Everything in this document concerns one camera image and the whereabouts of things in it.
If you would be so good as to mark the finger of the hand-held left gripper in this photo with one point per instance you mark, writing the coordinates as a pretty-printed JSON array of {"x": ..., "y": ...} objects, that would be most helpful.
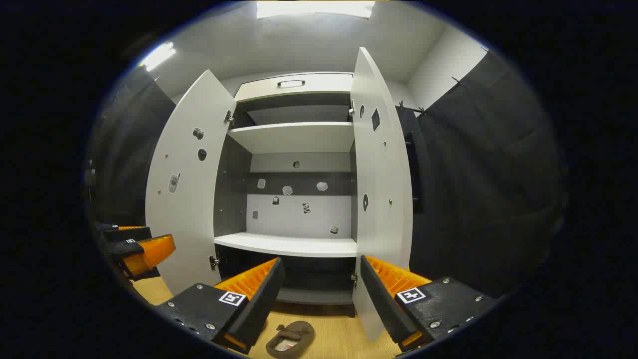
[
  {"x": 149, "y": 252},
  {"x": 124, "y": 233}
]

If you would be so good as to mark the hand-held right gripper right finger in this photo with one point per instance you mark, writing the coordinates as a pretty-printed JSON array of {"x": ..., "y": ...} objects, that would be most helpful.
[{"x": 381, "y": 304}]

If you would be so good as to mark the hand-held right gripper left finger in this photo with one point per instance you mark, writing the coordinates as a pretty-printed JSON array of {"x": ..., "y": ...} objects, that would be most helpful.
[{"x": 264, "y": 304}]

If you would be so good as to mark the brown fuzzy shoe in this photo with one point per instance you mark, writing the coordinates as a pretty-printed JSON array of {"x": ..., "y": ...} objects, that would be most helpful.
[{"x": 294, "y": 336}]

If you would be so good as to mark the white door with camera sticker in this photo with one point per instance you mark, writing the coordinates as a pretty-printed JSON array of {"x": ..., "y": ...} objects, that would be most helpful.
[{"x": 184, "y": 224}]

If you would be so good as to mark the white shoe cabinet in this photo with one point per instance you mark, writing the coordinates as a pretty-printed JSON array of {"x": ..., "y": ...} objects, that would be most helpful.
[{"x": 299, "y": 219}]

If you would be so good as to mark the white door with headphones sticker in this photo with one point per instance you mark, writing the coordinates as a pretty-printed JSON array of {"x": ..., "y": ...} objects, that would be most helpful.
[{"x": 381, "y": 164}]

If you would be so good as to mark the white cabinet shelf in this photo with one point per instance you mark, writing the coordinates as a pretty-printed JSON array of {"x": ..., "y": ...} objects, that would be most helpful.
[
  {"x": 294, "y": 137},
  {"x": 289, "y": 244}
]

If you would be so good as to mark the white cabinet drawer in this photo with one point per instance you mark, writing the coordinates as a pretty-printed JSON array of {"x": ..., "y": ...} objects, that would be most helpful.
[{"x": 319, "y": 85}]

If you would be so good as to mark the ceiling light panel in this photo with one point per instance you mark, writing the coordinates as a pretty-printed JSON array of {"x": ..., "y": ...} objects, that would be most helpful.
[
  {"x": 158, "y": 56},
  {"x": 314, "y": 9}
]

